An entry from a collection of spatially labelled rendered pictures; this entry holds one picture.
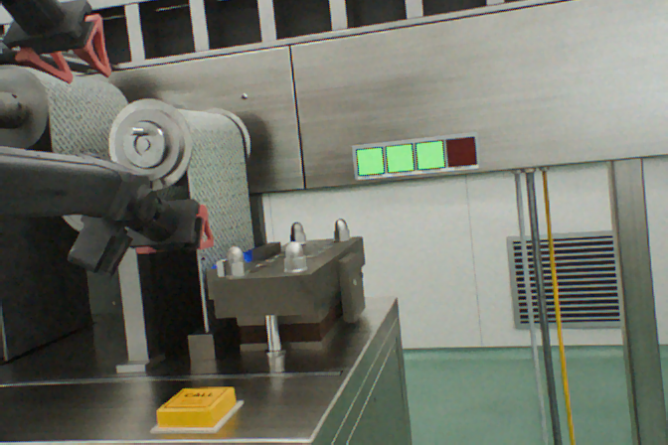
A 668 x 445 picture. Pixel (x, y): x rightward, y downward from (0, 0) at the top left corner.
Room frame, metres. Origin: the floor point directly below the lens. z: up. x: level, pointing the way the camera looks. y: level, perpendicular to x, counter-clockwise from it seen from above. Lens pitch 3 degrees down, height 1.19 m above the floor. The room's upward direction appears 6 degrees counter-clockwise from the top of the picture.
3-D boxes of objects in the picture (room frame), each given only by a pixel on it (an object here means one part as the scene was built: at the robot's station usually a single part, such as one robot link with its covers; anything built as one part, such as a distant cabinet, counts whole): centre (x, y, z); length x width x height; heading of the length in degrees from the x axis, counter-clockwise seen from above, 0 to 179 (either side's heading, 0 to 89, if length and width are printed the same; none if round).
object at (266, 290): (1.12, 0.08, 1.00); 0.40 x 0.16 x 0.06; 166
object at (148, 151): (1.00, 0.29, 1.25); 0.07 x 0.02 x 0.07; 76
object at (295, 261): (0.96, 0.07, 1.05); 0.04 x 0.04 x 0.04
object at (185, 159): (1.02, 0.29, 1.25); 0.15 x 0.01 x 0.15; 76
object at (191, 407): (0.75, 0.19, 0.91); 0.07 x 0.07 x 0.02; 76
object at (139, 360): (0.98, 0.33, 1.05); 0.06 x 0.05 x 0.31; 166
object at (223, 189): (1.12, 0.20, 1.11); 0.23 x 0.01 x 0.18; 166
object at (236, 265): (0.97, 0.17, 1.05); 0.04 x 0.04 x 0.04
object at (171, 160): (1.13, 0.26, 1.25); 0.26 x 0.12 x 0.12; 166
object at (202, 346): (1.12, 0.20, 0.92); 0.28 x 0.04 x 0.04; 166
